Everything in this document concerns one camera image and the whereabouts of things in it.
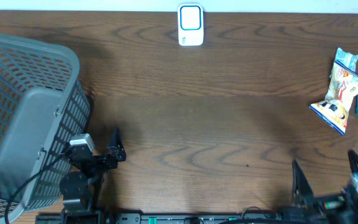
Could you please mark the yellow snack chip bag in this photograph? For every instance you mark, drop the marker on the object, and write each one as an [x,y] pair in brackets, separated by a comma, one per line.
[343,87]

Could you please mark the mint green wipes pack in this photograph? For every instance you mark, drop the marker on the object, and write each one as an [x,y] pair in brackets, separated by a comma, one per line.
[348,59]

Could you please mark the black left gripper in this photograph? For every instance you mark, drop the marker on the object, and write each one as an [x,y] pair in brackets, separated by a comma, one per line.
[117,147]

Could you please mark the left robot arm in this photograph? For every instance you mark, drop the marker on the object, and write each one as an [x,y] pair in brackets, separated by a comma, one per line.
[81,189]

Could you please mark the grey plastic mesh basket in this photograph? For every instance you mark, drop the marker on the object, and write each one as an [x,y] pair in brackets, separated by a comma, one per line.
[42,106]

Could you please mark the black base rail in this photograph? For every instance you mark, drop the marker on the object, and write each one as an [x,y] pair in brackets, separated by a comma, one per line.
[136,218]

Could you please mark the white barcode scanner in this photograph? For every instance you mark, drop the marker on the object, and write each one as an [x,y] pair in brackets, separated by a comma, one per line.
[190,24]

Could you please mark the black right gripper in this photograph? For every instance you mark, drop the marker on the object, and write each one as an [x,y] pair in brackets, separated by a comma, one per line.
[339,204]

